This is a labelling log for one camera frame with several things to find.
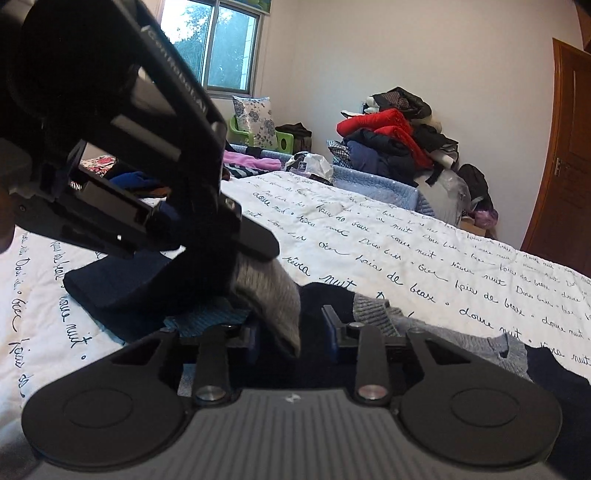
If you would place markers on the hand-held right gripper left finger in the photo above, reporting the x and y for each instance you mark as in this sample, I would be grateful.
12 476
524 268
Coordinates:
251 347

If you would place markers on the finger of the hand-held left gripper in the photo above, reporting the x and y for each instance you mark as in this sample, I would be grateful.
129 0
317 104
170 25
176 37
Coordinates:
258 242

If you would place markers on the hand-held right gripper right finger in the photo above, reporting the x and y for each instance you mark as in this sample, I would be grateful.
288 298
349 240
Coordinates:
330 333

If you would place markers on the navy and grey knit sweater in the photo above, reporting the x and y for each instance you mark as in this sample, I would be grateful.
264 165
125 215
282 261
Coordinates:
272 304

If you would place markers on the pile of clothes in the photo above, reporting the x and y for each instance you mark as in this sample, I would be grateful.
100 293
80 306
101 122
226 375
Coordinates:
378 189

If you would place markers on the light blue knit garment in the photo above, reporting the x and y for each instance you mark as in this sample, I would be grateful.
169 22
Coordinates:
203 321

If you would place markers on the pink cloth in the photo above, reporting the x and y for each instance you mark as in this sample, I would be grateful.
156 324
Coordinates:
251 161

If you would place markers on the royal blue garment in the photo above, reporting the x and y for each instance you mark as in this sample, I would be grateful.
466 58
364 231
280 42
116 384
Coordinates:
134 182

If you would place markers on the green plastic chair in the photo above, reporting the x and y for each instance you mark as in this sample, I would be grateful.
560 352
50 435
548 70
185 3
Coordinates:
284 141

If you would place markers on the white script-printed quilt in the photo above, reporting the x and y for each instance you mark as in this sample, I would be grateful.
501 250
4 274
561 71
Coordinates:
392 240

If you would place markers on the dark bag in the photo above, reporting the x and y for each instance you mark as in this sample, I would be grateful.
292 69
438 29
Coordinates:
295 134

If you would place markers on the floral pillow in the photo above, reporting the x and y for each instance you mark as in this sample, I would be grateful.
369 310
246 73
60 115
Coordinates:
255 121

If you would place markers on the sliding glass window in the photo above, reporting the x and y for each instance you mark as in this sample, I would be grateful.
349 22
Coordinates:
221 46

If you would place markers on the folded dark navy garment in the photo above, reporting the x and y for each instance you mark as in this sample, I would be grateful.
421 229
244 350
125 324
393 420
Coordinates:
120 295

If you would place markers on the navy blue jacket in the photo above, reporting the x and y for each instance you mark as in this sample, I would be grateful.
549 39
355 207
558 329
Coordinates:
378 159

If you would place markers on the grey plastic bag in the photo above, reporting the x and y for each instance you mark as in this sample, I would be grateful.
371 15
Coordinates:
443 196

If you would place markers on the cardboard box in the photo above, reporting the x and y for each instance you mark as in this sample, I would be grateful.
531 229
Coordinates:
475 228

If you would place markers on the floral window blind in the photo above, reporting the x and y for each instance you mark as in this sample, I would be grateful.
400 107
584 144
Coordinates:
258 3

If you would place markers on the purple cloth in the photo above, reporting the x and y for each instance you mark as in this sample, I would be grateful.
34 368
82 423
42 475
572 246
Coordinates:
487 216

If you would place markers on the black patterned jacket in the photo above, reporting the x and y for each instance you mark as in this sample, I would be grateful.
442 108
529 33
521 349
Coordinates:
401 102

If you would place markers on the black backpack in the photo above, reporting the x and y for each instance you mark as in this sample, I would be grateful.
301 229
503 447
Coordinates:
475 182

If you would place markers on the wooden door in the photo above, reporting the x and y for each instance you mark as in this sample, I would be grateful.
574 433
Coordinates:
563 138

